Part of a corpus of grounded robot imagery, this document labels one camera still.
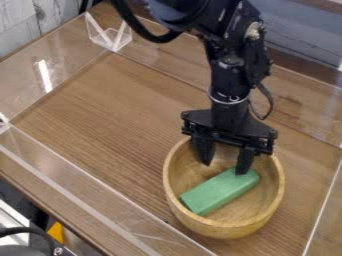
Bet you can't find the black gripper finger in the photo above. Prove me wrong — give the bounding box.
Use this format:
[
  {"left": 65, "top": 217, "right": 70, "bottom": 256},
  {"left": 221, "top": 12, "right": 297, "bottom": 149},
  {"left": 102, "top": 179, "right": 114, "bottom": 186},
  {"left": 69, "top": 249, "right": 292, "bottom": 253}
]
[
  {"left": 235, "top": 146, "right": 255, "bottom": 175},
  {"left": 192, "top": 134, "right": 215, "bottom": 166}
]

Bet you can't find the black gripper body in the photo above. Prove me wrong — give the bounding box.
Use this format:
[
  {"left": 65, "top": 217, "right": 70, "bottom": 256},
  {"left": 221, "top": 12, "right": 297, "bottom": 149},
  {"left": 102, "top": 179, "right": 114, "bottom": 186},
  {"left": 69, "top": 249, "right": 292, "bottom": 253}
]
[{"left": 179, "top": 101, "right": 279, "bottom": 156}]

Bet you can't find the green rectangular block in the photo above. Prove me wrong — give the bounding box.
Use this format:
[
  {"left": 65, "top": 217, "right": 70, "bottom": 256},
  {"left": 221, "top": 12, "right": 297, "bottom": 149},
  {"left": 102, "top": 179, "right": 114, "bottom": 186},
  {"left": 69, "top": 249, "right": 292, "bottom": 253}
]
[{"left": 179, "top": 168, "right": 260, "bottom": 216}]

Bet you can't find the brown wooden bowl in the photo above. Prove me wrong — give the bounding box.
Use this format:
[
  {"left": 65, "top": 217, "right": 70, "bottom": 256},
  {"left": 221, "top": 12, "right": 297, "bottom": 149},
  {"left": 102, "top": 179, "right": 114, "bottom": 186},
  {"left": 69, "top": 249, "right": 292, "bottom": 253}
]
[{"left": 163, "top": 139, "right": 284, "bottom": 239}]

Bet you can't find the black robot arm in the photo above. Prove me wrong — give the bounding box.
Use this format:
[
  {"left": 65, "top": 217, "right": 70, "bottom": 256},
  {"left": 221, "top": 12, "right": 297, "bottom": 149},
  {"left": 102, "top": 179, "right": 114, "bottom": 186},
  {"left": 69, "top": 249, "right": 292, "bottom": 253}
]
[{"left": 148, "top": 0, "right": 277, "bottom": 175}]

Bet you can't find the yellow black device lower left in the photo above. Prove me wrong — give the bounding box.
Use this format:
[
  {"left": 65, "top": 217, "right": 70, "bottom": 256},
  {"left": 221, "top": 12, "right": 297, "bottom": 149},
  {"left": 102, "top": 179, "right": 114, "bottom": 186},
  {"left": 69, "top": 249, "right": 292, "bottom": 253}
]
[{"left": 28, "top": 220, "right": 93, "bottom": 256}]

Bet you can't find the clear acrylic enclosure wall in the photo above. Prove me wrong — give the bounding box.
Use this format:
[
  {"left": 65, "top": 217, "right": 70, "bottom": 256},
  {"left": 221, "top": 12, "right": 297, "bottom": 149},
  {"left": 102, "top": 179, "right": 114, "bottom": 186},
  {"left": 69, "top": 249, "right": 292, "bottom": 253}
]
[{"left": 0, "top": 18, "right": 342, "bottom": 256}]

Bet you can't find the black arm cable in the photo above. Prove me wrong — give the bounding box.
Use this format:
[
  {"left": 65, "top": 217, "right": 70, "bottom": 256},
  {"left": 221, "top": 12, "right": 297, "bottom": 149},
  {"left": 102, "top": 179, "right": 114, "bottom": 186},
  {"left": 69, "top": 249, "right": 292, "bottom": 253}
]
[{"left": 108, "top": 0, "right": 188, "bottom": 44}]

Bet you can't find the clear acrylic corner bracket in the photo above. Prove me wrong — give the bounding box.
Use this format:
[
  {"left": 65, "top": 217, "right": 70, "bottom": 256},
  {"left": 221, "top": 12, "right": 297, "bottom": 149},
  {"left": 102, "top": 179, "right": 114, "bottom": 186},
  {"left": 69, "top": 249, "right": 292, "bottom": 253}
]
[{"left": 84, "top": 13, "right": 132, "bottom": 52}]

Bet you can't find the black cable lower left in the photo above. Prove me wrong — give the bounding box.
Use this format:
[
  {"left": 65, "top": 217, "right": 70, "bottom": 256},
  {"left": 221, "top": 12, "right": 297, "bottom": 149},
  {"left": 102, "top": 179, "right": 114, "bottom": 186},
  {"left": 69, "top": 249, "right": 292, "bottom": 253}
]
[{"left": 0, "top": 226, "right": 57, "bottom": 256}]

